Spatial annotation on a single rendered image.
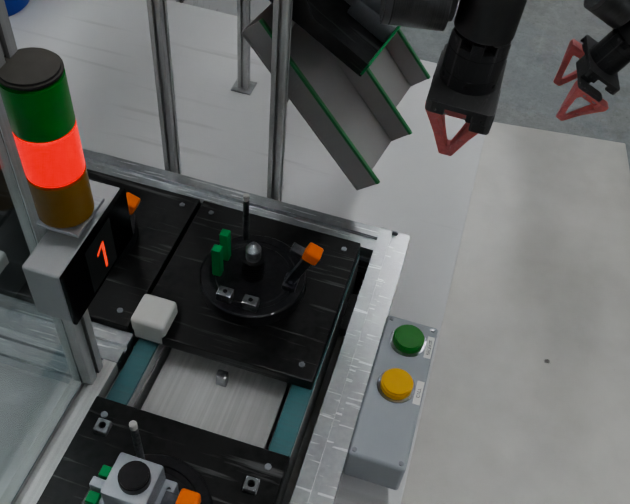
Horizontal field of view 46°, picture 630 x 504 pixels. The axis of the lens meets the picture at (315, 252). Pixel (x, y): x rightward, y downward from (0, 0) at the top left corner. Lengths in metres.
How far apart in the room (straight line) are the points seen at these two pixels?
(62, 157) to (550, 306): 0.81
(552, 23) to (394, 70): 2.31
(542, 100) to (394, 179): 1.81
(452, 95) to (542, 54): 2.61
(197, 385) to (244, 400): 0.06
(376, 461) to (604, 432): 0.36
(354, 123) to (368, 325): 0.32
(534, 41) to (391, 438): 2.67
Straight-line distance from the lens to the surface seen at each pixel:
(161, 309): 0.96
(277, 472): 0.87
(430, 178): 1.34
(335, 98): 1.13
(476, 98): 0.75
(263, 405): 0.97
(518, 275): 1.24
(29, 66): 0.61
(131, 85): 1.50
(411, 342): 0.97
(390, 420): 0.92
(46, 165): 0.64
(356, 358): 0.97
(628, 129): 3.10
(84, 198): 0.68
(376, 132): 1.18
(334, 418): 0.92
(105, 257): 0.75
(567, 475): 1.07
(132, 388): 0.96
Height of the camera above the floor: 1.77
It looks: 50 degrees down
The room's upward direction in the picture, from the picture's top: 6 degrees clockwise
